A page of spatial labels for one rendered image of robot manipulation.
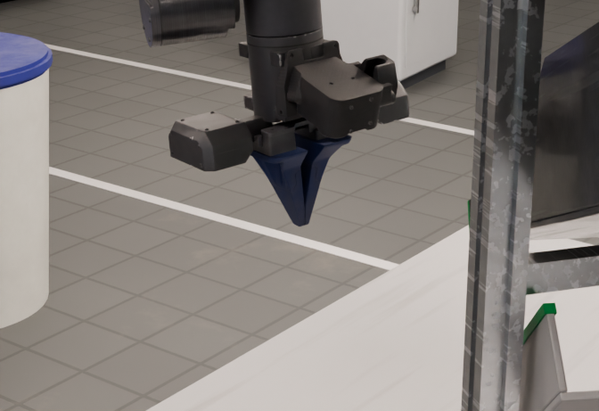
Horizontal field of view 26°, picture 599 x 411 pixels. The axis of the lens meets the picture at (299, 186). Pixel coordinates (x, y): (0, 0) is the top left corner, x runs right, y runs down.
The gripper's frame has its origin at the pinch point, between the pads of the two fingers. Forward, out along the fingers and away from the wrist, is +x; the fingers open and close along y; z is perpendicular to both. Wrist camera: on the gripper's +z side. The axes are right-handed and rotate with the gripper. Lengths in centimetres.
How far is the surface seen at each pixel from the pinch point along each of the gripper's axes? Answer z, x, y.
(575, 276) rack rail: 41.0, -8.4, -11.5
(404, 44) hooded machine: -336, 91, 271
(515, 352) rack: 40.3, -5.3, -14.6
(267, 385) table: -17.1, 26.3, 5.5
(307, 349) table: -21.1, 26.6, 13.0
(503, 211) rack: 40.4, -12.4, -15.2
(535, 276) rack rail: 40.4, -8.8, -13.4
